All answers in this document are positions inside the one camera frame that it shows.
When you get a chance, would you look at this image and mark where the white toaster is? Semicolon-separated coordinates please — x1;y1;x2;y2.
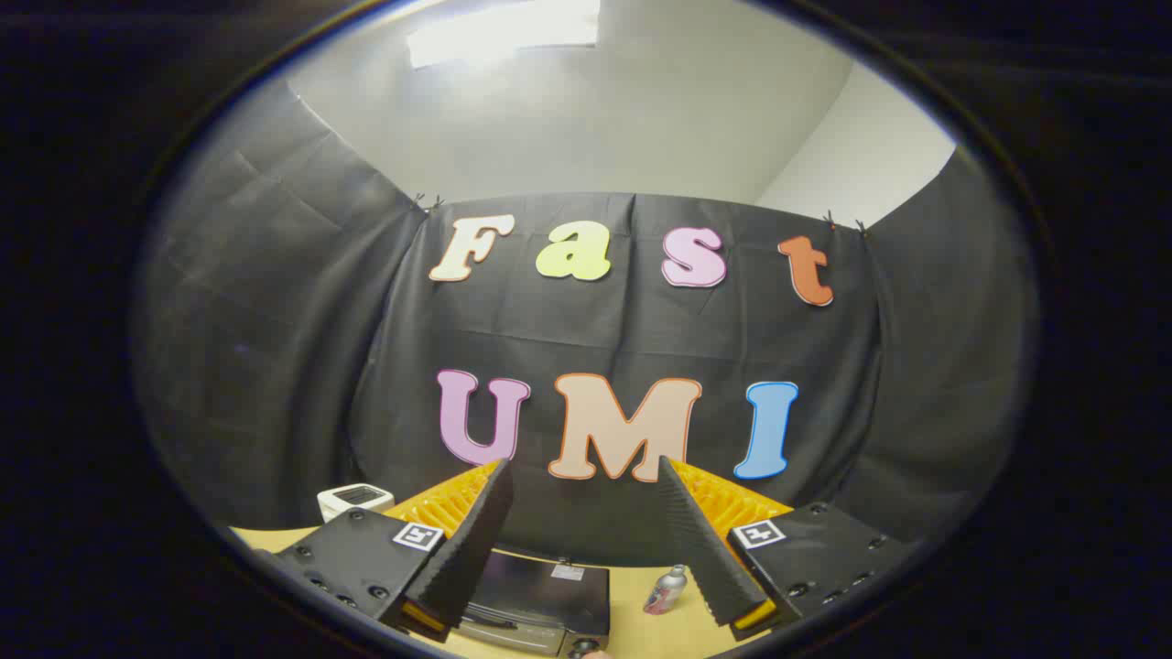
318;483;396;524

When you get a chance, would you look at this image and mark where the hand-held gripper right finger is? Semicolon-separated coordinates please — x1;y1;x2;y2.
656;456;917;642

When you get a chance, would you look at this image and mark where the small silver bottle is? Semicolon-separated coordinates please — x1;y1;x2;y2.
644;565;689;616

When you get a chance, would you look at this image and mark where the black toaster oven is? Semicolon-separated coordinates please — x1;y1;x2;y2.
456;549;613;659

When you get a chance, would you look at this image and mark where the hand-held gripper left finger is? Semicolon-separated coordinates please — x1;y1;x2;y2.
275;458;515;643

